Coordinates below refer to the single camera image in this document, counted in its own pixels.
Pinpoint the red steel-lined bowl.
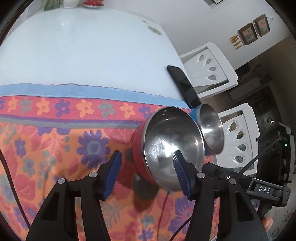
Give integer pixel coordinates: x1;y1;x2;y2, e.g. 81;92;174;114
132;107;206;192

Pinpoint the person's right hand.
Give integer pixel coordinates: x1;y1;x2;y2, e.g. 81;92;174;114
262;217;274;232

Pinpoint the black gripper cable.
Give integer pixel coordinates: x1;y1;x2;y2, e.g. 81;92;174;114
240;138;287;174
0;151;30;229

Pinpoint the black smartphone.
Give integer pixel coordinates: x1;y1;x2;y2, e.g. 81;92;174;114
166;65;201;110

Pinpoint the dark wooden cabinet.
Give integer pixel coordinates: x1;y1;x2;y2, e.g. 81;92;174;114
228;61;281;126

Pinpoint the thin red cable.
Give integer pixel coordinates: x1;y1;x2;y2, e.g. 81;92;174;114
157;190;170;241

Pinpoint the yellow hanging tassel ornament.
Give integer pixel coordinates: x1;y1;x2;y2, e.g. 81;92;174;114
230;35;242;50

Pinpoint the white ribbed vase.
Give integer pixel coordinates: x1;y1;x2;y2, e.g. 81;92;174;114
63;0;80;9

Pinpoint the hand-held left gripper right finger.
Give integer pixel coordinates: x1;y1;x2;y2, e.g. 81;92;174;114
172;150;266;241

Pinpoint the white dining chair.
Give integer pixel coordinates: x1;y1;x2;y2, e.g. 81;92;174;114
179;42;238;99
216;103;260;173

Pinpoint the framed wall picture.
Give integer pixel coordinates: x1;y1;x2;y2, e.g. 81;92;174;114
254;14;271;37
238;23;258;45

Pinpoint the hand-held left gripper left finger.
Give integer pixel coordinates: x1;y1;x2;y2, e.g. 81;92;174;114
25;150;122;241

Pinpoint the blue steel-lined bowl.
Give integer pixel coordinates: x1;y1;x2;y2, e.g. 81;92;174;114
190;103;225;156

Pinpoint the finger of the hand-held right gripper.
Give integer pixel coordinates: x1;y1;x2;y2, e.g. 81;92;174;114
202;162;253;186

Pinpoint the floral woven tablecloth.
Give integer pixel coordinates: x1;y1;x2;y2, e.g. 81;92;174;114
0;83;220;241

